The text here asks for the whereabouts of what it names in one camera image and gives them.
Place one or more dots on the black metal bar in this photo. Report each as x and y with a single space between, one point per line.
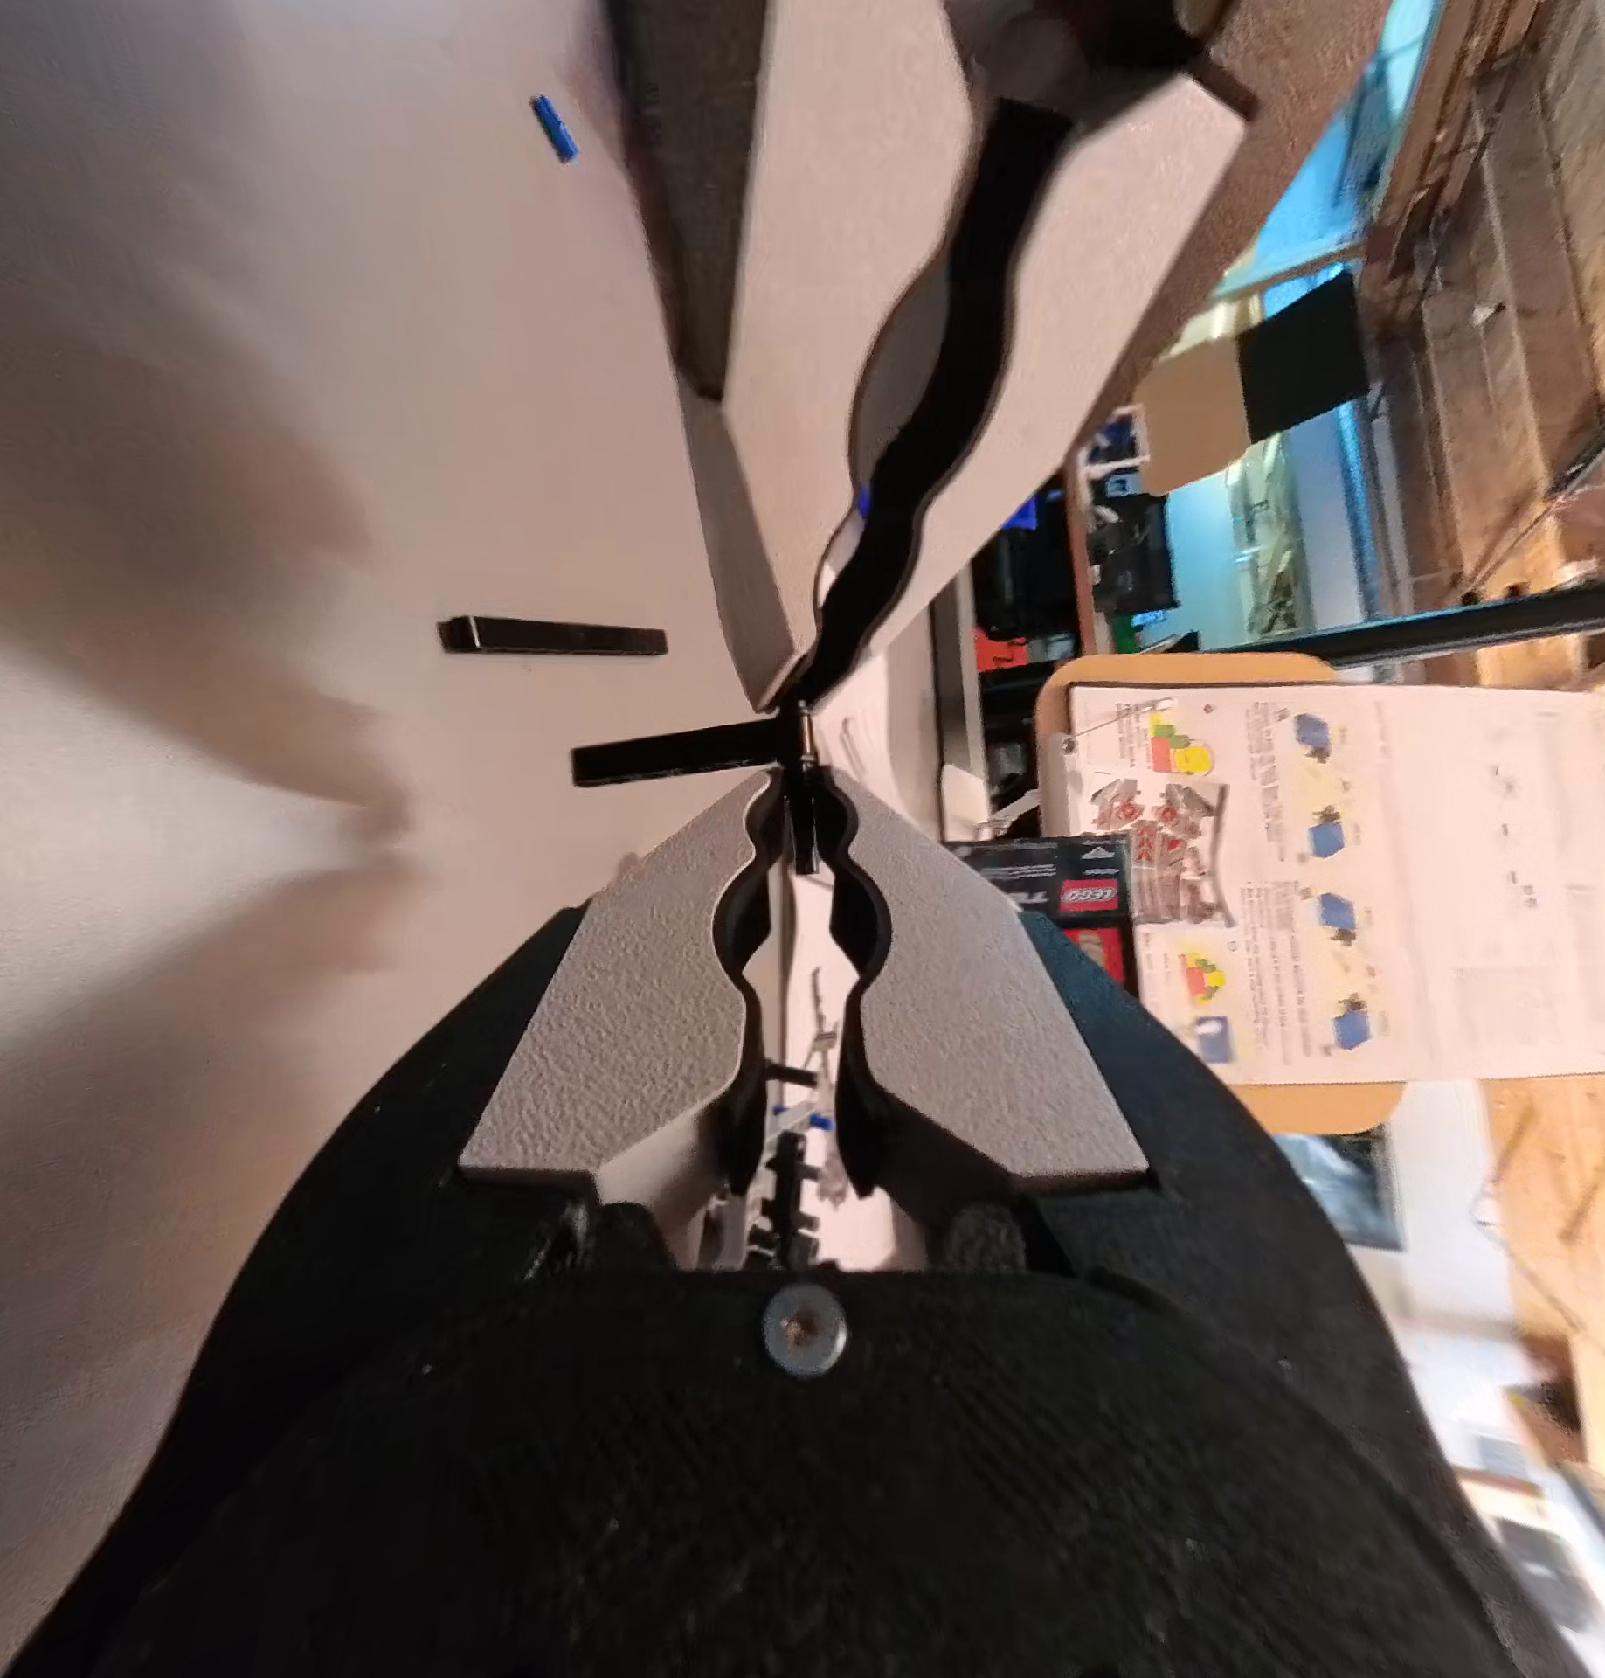
1470 623

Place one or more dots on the blue connector pin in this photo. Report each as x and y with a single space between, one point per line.
553 128

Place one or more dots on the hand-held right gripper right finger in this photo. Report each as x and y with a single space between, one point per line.
999 1049

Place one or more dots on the white board stand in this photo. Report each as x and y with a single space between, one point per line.
972 794

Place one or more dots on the grey black toy brick assembly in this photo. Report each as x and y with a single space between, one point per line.
783 1155

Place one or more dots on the wooden board with instruction poster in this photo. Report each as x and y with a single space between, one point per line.
1404 892

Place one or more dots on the tan panel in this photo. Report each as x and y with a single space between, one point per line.
1188 420

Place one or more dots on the black toy set box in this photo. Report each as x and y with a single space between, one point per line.
1024 866

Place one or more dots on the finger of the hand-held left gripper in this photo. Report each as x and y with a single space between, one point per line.
828 262
1091 289

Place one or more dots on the black panel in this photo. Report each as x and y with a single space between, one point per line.
1299 354

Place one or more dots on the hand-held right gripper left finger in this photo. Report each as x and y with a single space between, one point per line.
592 1049

